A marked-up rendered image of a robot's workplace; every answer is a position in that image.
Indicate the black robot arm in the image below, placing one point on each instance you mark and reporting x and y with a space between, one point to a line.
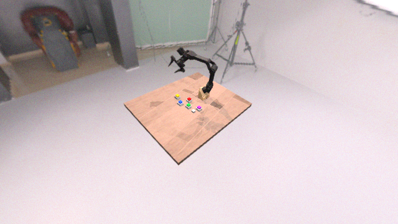
191 55

